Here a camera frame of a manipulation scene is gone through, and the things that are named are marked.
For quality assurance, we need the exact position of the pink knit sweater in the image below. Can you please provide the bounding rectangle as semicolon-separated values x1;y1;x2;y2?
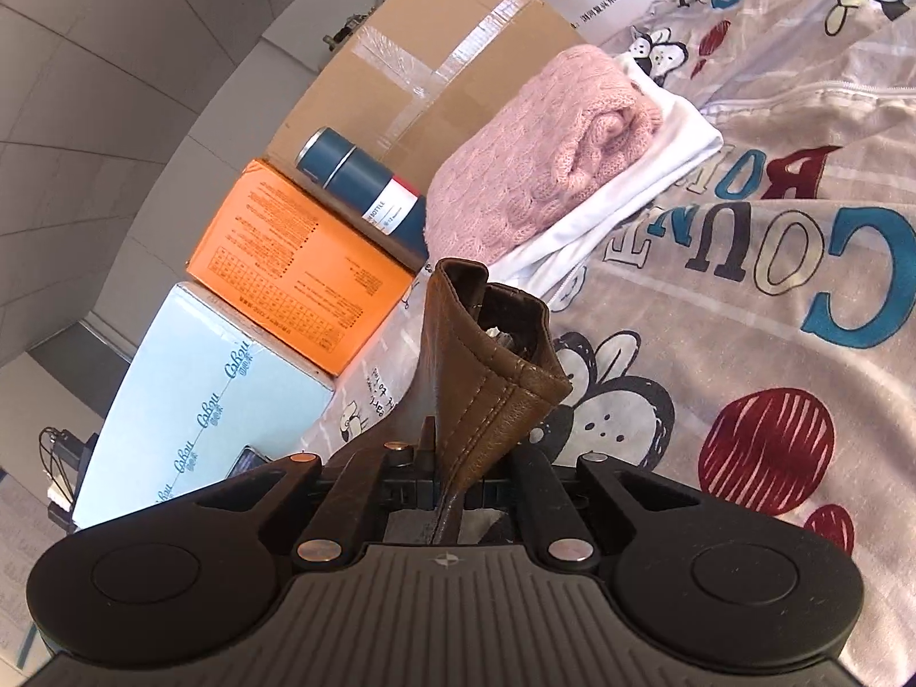
424;43;666;268

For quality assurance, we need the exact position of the printed cartoon blanket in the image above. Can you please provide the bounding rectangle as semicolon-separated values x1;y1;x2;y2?
297;0;916;687

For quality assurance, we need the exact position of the brown cardboard box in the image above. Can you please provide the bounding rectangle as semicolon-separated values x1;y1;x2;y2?
264;0;585;191

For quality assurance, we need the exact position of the light blue box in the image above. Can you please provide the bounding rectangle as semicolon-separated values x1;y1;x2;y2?
72;281;337;532

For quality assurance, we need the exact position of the black power adapter with cables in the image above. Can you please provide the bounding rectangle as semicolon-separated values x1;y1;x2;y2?
39;427;98;518

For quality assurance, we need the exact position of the blue cylindrical bottle package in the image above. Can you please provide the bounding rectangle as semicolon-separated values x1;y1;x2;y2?
297;127;431;270

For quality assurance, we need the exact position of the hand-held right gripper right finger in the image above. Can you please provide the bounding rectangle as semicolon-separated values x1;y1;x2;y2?
510;445;718;568

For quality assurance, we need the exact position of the small dark device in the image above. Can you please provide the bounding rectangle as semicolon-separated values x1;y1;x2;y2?
227;445;272;480

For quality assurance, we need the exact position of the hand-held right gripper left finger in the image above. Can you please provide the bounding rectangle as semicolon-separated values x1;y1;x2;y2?
192;415;439;568

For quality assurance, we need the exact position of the white folded garment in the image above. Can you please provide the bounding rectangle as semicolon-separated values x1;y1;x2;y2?
493;50;724;313

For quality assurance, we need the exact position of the orange cardboard box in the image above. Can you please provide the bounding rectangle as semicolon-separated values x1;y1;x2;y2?
184;159;417;377

